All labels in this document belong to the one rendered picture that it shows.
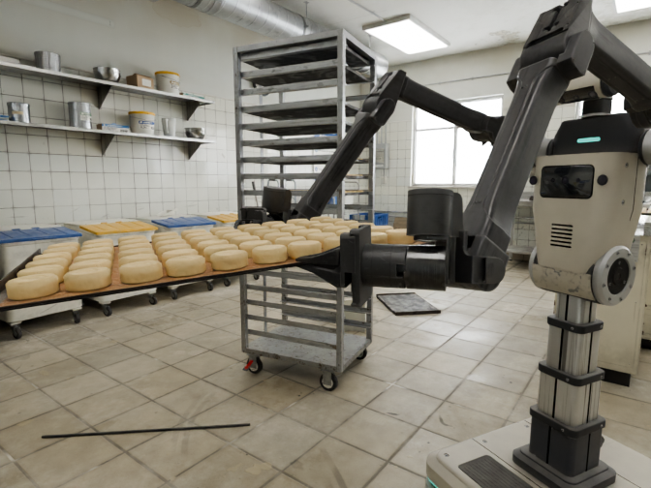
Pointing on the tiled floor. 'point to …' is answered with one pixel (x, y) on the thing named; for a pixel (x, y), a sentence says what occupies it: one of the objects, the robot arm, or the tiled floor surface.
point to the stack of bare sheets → (407, 304)
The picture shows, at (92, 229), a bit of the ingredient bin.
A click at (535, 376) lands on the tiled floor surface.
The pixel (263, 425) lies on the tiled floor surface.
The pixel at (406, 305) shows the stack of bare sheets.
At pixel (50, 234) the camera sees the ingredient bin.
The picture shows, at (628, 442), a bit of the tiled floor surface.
